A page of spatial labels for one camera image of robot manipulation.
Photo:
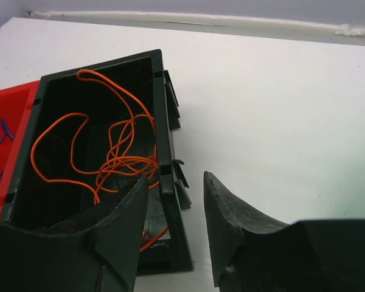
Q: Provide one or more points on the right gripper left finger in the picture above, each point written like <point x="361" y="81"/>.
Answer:
<point x="96" y="250"/>

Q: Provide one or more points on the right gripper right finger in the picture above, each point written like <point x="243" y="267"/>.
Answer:
<point x="251" y="251"/>

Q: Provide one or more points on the black plastic bin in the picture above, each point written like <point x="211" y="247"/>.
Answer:
<point x="91" y="132"/>

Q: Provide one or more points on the red plastic bin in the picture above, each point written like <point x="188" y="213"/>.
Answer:
<point x="15" y="108"/>

